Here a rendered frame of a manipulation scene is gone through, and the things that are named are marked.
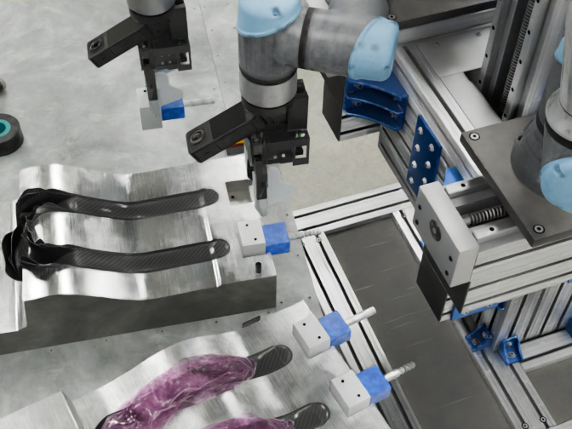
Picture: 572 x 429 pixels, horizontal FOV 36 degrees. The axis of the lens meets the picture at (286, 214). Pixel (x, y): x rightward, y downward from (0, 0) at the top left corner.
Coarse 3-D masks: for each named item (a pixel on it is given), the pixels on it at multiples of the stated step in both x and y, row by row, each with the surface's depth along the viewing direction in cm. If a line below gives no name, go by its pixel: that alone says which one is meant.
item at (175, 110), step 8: (144, 88) 153; (144, 96) 151; (144, 104) 150; (168, 104) 152; (176, 104) 152; (184, 104) 154; (192, 104) 154; (200, 104) 154; (208, 104) 155; (144, 112) 150; (160, 112) 151; (168, 112) 152; (176, 112) 153; (184, 112) 153; (144, 120) 152; (152, 120) 152; (160, 120) 153; (144, 128) 153; (152, 128) 154; (160, 128) 154
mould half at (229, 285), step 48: (96, 192) 144; (144, 192) 147; (0, 240) 144; (48, 240) 134; (96, 240) 138; (144, 240) 141; (192, 240) 141; (0, 288) 138; (48, 288) 129; (96, 288) 132; (144, 288) 135; (192, 288) 135; (240, 288) 137; (0, 336) 133; (48, 336) 136; (96, 336) 139
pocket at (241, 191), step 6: (234, 180) 149; (240, 180) 149; (246, 180) 149; (228, 186) 149; (234, 186) 150; (240, 186) 150; (246, 186) 150; (252, 186) 150; (228, 192) 150; (234, 192) 150; (240, 192) 150; (246, 192) 150; (252, 192) 149; (234, 198) 150; (240, 198) 150; (246, 198) 150; (252, 198) 148; (234, 204) 149
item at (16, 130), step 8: (0, 120) 164; (8, 120) 164; (16, 120) 164; (0, 128) 165; (8, 128) 163; (16, 128) 163; (0, 136) 162; (8, 136) 162; (16, 136) 163; (0, 144) 161; (8, 144) 162; (16, 144) 163; (0, 152) 162; (8, 152) 163
